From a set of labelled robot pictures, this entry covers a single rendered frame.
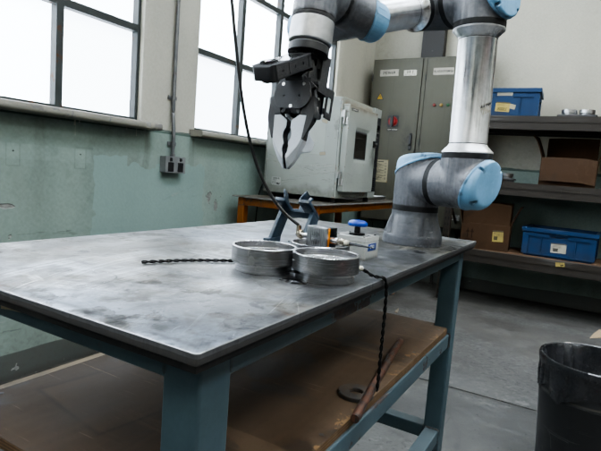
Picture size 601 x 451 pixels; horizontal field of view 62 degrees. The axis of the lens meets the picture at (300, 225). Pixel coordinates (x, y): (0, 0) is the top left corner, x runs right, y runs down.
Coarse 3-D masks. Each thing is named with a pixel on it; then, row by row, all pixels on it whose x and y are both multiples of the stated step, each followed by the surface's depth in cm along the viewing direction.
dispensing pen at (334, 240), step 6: (300, 228) 91; (330, 228) 86; (336, 228) 87; (300, 234) 91; (306, 234) 90; (330, 234) 86; (336, 234) 87; (330, 240) 86; (336, 240) 85; (342, 240) 84; (330, 246) 86; (360, 246) 82; (366, 246) 81
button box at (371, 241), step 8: (344, 232) 104; (352, 232) 102; (352, 240) 99; (360, 240) 98; (368, 240) 99; (376, 240) 102; (352, 248) 99; (360, 248) 98; (368, 248) 99; (376, 248) 102; (360, 256) 98; (368, 256) 100; (376, 256) 103
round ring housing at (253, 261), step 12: (252, 240) 86; (240, 252) 77; (252, 252) 76; (264, 252) 76; (276, 252) 77; (288, 252) 78; (240, 264) 78; (252, 264) 76; (264, 264) 76; (276, 264) 77; (288, 264) 78
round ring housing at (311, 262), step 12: (300, 252) 81; (312, 252) 83; (324, 252) 83; (336, 252) 83; (348, 252) 81; (300, 264) 75; (312, 264) 74; (324, 264) 73; (336, 264) 73; (348, 264) 74; (300, 276) 76; (312, 276) 74; (324, 276) 73; (336, 276) 73; (348, 276) 74
